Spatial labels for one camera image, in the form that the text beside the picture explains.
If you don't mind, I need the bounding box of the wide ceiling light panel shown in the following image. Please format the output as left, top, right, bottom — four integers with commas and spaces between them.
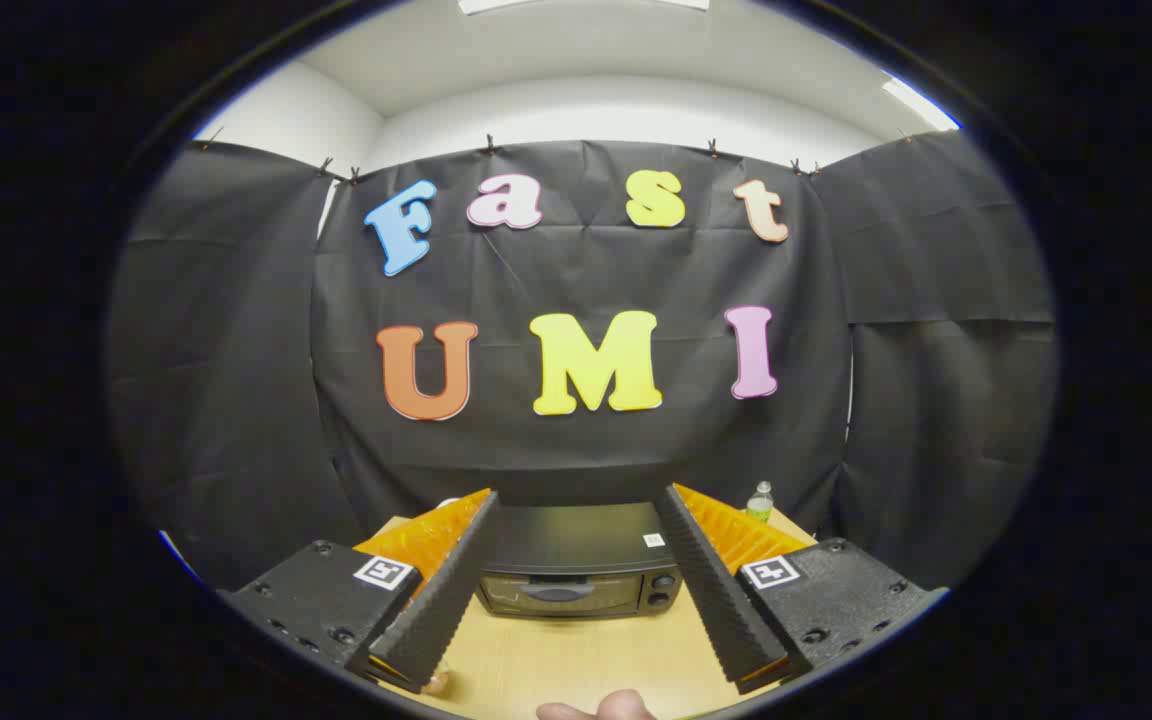
458, 0, 712, 15

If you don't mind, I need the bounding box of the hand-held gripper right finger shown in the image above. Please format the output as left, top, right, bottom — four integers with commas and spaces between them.
654, 483, 949, 696

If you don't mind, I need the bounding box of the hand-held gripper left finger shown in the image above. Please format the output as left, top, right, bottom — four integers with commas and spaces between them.
219, 488, 500, 696

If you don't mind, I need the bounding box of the black toaster oven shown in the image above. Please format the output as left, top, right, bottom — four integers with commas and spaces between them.
476, 502, 682, 619

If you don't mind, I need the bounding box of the long ceiling light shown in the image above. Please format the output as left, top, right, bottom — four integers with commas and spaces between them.
881, 78, 959, 131

